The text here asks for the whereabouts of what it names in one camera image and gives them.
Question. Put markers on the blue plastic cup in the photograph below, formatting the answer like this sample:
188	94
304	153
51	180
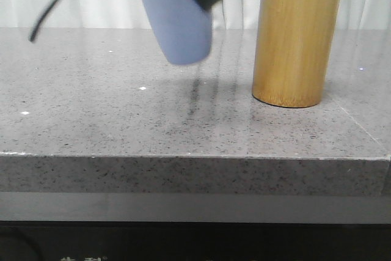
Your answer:
182	28

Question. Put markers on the bamboo cylindrical holder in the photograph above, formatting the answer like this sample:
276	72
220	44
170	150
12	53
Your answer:
292	52

